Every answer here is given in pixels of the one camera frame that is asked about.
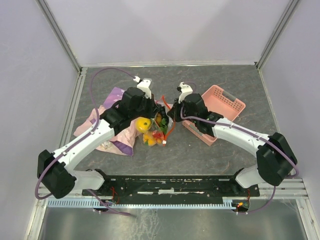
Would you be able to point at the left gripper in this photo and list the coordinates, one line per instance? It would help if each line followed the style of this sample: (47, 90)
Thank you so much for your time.
(154, 109)

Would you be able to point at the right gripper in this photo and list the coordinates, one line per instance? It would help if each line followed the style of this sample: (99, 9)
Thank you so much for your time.
(173, 113)

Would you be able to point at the clear zip top bag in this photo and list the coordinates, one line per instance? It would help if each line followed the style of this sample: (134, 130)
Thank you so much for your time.
(166, 124)

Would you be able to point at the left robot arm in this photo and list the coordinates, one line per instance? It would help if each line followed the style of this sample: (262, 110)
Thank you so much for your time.
(56, 170)

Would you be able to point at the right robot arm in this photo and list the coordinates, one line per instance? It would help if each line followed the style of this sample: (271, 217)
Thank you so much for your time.
(274, 157)

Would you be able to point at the fake yellow lemon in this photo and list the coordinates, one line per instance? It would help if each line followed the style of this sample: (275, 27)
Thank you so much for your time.
(143, 124)

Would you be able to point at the fake red cherry bunch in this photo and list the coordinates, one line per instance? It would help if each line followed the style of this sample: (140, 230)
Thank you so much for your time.
(159, 136)

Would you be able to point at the fake orange persimmon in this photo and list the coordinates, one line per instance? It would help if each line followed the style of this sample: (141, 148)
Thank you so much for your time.
(149, 139)

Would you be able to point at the pink purple printed cloth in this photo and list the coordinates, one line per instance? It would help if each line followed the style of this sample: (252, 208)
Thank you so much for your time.
(120, 115)

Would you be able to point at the pink plastic basket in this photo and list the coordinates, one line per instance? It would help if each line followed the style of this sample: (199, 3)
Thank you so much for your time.
(217, 100)

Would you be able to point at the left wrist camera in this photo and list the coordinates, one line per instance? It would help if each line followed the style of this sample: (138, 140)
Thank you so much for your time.
(144, 85)

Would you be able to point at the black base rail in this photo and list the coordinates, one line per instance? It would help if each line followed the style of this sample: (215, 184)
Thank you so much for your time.
(172, 189)

